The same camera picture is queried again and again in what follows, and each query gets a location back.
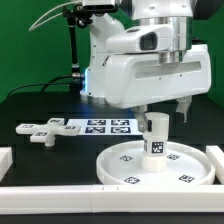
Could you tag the white fence block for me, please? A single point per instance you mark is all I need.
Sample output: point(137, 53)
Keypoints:
point(216, 156)
point(6, 160)

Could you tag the white front fence bar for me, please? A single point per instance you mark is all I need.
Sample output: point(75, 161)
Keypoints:
point(105, 198)

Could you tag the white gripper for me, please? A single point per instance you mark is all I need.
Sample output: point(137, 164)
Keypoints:
point(137, 80)

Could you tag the white round table top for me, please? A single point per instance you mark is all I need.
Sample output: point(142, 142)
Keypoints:
point(128, 163)

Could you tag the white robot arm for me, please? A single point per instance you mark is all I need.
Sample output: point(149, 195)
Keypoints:
point(142, 53)

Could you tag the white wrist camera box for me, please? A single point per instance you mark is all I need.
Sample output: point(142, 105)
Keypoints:
point(141, 39)

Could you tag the white cross-shaped table base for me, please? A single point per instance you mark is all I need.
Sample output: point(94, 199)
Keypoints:
point(46, 133)

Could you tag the white right fence block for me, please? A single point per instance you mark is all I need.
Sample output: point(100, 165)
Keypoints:
point(216, 156)

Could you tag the white left fence block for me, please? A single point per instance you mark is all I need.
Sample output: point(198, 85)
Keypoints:
point(6, 160)

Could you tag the white marker sheet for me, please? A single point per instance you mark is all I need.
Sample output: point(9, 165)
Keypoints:
point(106, 126)

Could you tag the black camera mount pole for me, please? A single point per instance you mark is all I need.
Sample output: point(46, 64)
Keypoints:
point(76, 17)

